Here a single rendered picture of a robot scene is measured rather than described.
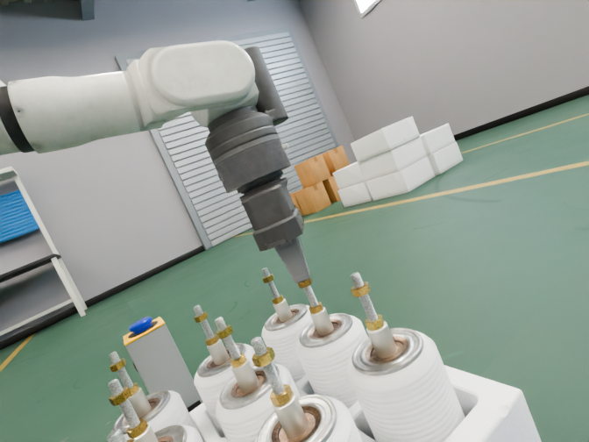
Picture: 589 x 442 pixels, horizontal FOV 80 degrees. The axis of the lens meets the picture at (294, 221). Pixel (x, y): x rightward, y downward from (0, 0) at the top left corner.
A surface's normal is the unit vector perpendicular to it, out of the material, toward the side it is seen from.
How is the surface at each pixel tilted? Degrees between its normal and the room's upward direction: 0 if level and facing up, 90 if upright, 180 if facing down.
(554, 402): 0
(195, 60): 90
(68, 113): 113
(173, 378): 90
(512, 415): 90
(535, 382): 0
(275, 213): 90
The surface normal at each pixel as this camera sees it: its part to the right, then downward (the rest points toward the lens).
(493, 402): -0.40, -0.91
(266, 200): -0.05, 0.14
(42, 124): 0.44, 0.45
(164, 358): 0.46, -0.10
